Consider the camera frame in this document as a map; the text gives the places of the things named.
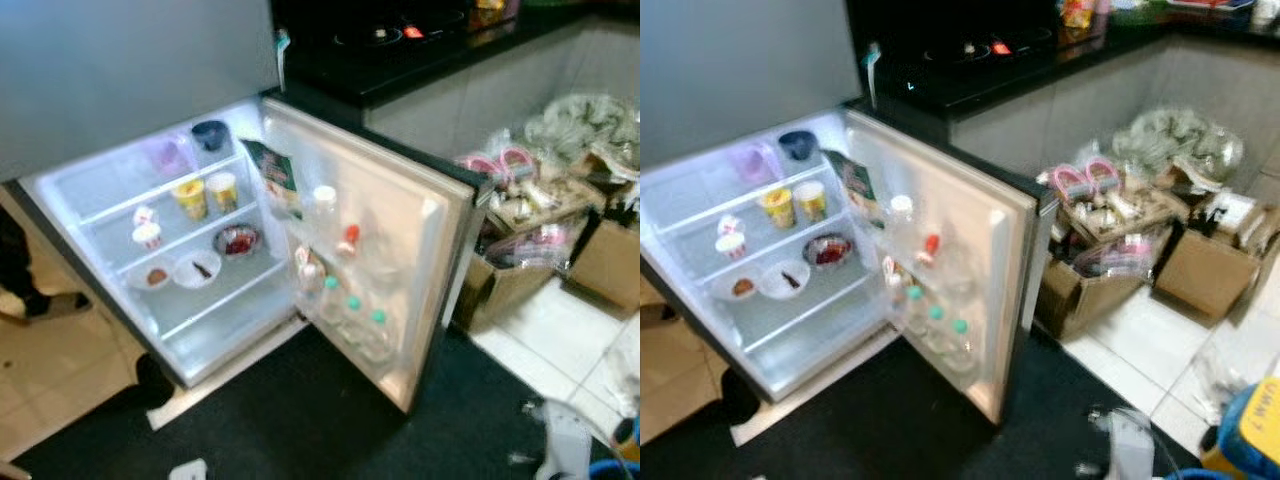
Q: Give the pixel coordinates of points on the grey fridge door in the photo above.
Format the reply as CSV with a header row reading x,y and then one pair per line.
x,y
400,210
985,230

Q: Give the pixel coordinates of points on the clear fridge shelf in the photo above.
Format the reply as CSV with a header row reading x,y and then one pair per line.
x,y
706,269
120,197
706,206
826,293
240,284
120,260

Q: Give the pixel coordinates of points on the grey two-door fridge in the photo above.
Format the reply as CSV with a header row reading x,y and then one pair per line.
x,y
800,355
215,345

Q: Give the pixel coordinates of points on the plain cardboard box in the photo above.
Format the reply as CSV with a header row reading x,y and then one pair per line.
x,y
605,265
1200,275

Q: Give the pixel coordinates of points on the white plate with brown food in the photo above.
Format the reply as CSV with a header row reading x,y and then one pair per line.
x,y
155,277
742,287

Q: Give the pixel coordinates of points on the crumpled grey plastic bag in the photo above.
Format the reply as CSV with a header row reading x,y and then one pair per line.
x,y
585,125
1175,140

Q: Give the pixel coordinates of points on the pink clear container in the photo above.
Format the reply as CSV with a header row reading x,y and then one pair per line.
x,y
167,158
752,165

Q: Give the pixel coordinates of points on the yellow instant noodle cup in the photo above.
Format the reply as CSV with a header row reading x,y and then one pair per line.
x,y
190,200
777,210

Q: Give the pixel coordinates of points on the clear plastic bag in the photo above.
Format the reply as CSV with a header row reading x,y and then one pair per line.
x,y
1225,385
622,380

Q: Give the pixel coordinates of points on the pink rimmed packet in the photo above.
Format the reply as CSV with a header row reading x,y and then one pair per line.
x,y
517,165
1068,182
1102,175
480,168

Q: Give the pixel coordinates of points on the white plate with dark food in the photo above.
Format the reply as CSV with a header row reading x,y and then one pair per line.
x,y
198,270
785,280

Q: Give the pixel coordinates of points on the cardboard box full of clutter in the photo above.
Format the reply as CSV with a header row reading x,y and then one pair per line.
x,y
1065,300
490,290

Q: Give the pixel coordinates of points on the black slipper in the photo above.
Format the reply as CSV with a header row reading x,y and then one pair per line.
x,y
738,398
155,385

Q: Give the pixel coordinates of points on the bowl of red food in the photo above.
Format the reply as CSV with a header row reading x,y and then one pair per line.
x,y
828,252
237,243

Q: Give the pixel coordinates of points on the grey freezer door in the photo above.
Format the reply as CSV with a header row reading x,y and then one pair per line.
x,y
130,70
740,80

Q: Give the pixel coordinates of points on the blue drum with yellow label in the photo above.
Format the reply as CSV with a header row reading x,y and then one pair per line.
x,y
630,440
1255,430

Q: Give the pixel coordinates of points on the green snack packet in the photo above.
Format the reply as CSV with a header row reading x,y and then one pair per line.
x,y
853,185
272,175

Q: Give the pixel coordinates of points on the small bottle with orange label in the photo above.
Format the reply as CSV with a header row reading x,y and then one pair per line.
x,y
308,268
890,275

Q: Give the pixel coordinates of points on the white cap clear bottle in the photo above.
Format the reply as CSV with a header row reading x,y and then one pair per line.
x,y
902,210
324,200

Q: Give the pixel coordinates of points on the green cap clear bottle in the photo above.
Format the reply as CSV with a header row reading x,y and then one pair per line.
x,y
377,317
913,293
353,302
936,312
960,327
330,285

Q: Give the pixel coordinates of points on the colourful snack packs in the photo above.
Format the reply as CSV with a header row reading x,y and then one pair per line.
x,y
490,10
1075,14

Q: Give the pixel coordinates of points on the small white teal tag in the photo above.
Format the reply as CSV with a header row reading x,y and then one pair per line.
x,y
282,45
873,58

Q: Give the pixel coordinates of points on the black induction hob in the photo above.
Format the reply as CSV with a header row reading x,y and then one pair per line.
x,y
385,38
965,48

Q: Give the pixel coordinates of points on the black kitchen counter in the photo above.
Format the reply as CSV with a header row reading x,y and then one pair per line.
x,y
340,75
930,85

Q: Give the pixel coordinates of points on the open box with black items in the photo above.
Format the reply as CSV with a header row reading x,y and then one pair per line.
x,y
1235,215

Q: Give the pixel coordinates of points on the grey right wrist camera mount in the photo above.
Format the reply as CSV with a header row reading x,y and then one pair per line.
x,y
565,445
1130,450

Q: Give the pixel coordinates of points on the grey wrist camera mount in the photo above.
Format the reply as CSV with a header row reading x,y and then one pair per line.
x,y
188,470
1130,450
565,445

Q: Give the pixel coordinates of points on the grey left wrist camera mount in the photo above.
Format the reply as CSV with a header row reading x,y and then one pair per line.
x,y
188,470

